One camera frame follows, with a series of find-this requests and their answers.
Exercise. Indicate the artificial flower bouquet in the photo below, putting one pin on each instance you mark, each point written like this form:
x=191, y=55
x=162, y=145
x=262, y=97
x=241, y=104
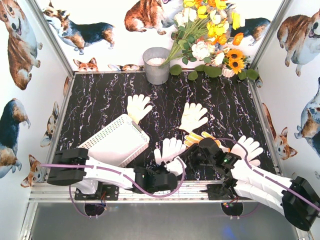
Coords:
x=203, y=31

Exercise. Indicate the small sunflower pot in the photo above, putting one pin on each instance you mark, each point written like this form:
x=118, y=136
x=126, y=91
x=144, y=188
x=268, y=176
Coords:
x=234, y=62

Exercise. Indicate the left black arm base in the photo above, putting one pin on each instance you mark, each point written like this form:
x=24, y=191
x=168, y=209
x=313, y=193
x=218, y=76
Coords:
x=106, y=192

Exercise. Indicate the yellow dotted work glove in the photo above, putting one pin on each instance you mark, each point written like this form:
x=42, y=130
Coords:
x=193, y=138

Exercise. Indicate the cream glove red cuff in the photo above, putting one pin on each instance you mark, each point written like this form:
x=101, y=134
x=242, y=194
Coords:
x=193, y=117

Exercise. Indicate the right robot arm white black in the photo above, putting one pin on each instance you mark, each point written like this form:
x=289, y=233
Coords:
x=294, y=198

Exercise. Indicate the white glove orange cuff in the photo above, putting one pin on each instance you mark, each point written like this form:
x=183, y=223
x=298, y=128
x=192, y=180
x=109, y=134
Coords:
x=251, y=146

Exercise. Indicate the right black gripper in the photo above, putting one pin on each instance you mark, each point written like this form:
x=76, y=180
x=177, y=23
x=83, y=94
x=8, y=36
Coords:
x=191, y=153

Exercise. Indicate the blue dotted work glove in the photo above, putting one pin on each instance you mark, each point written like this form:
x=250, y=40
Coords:
x=171, y=148

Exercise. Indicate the aluminium front rail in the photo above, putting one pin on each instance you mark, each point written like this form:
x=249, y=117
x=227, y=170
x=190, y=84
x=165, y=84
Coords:
x=189, y=192

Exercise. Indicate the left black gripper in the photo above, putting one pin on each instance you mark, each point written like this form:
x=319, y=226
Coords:
x=162, y=169

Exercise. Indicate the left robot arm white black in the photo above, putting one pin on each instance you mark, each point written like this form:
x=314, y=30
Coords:
x=74, y=167

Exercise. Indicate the grey metal bucket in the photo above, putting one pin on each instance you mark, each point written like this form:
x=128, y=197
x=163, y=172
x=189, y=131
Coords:
x=156, y=66

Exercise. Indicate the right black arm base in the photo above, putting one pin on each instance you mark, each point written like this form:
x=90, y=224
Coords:
x=222, y=192

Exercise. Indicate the white perforated storage basket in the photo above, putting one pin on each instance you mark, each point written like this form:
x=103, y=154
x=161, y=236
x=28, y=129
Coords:
x=117, y=144

